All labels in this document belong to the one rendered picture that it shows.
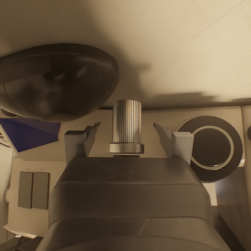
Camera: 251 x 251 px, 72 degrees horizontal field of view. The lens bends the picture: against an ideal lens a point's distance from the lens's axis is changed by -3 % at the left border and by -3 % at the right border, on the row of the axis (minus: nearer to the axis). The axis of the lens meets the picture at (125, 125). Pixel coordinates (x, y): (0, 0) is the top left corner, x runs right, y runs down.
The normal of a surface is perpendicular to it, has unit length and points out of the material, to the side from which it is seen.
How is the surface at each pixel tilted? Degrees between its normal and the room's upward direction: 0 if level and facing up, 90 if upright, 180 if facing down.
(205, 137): 90
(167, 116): 90
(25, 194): 90
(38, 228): 90
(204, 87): 0
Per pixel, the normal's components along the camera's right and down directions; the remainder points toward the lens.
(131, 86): -0.01, 0.99
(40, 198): -0.27, -0.14
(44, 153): -0.19, 0.55
